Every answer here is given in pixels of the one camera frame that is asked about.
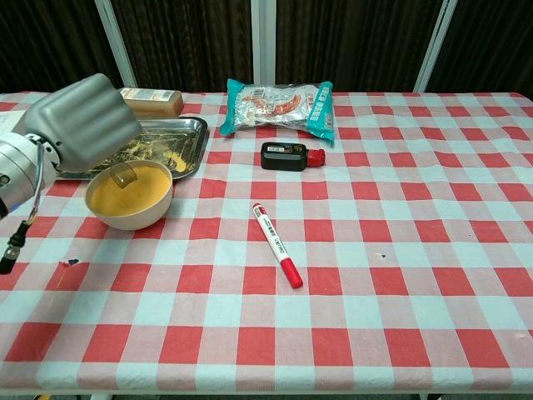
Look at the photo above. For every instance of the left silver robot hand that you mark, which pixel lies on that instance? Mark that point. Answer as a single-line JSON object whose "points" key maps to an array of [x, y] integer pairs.
{"points": [[83, 121]]}

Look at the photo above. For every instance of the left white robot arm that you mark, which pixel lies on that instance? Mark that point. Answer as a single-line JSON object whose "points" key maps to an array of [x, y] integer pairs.
{"points": [[16, 171]]}

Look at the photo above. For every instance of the yellow bowl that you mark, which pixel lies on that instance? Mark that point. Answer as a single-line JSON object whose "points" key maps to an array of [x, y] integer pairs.
{"points": [[129, 212]]}

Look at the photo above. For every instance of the brown liquid plastic bottle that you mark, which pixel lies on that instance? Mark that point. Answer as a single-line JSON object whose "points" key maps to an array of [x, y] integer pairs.
{"points": [[154, 103]]}

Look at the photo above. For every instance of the dark brown curtain panel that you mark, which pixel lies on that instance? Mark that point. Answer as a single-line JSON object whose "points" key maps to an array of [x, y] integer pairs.
{"points": [[46, 41], [350, 41], [491, 41], [187, 41]]}

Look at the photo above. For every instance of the rectangular steel tray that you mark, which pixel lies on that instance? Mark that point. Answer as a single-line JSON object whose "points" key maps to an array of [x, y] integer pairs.
{"points": [[179, 141]]}

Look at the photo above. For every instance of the teal snack bag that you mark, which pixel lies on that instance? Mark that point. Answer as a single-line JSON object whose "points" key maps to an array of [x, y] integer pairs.
{"points": [[279, 109]]}

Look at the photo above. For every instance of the black ink bottle red cap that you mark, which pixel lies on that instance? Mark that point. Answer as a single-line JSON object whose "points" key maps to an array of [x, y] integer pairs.
{"points": [[283, 157]]}

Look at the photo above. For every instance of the red and white marker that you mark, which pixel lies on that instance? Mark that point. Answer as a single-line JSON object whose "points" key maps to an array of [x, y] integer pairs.
{"points": [[275, 241]]}

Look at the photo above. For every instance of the red white checkered tablecloth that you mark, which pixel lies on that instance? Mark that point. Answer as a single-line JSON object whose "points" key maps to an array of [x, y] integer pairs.
{"points": [[333, 312]]}

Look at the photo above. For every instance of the white partition post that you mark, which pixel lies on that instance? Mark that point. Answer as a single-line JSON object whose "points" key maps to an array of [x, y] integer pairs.
{"points": [[435, 46], [263, 41], [114, 41]]}

